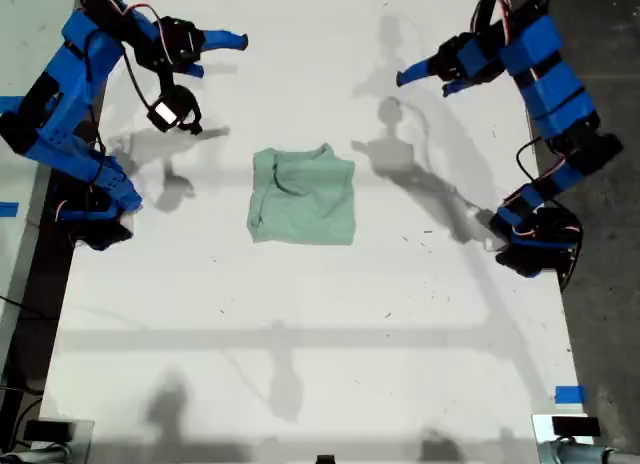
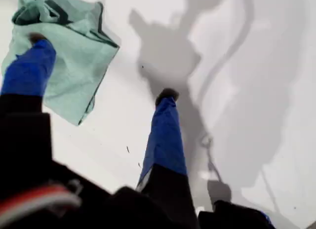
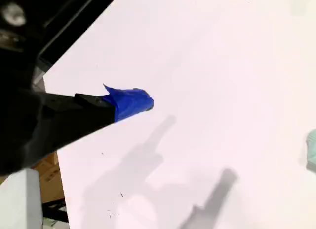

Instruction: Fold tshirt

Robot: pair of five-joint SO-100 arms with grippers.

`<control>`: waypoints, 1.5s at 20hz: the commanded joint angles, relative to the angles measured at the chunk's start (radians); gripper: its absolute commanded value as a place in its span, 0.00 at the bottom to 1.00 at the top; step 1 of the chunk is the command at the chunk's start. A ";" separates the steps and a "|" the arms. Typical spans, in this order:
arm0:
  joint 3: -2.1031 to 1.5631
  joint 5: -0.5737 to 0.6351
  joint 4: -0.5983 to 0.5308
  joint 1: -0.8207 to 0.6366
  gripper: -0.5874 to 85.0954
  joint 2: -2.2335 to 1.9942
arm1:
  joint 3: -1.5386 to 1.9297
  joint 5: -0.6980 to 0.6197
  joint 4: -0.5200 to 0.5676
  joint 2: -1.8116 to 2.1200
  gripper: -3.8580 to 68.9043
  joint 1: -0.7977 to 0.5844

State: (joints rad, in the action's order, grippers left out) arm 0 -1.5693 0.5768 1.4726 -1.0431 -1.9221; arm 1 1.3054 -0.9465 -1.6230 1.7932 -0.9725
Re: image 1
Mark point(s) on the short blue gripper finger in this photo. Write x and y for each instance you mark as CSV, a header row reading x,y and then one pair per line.
x,y
190,71
456,87

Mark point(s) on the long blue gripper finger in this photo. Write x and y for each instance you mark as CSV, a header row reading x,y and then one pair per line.
x,y
417,71
222,40

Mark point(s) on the pale green T-shirt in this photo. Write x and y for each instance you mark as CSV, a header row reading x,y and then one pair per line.
x,y
305,204

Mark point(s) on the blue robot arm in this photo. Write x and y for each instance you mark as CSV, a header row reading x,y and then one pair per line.
x,y
550,89
65,109

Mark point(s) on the white side table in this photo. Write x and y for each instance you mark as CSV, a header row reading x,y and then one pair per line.
x,y
25,24

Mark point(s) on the long blue tape strip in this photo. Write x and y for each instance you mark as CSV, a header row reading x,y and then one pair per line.
x,y
11,105

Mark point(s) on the short blue tape strip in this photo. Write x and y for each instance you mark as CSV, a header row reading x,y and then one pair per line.
x,y
9,210

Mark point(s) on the blue tape square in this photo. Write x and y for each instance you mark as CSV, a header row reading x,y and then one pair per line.
x,y
570,394

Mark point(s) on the silver metal plate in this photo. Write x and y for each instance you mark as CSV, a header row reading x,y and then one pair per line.
x,y
542,434

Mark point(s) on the small black box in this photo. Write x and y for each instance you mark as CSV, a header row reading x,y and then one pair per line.
x,y
47,430
575,426

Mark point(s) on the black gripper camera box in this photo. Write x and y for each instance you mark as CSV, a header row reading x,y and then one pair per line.
x,y
172,109

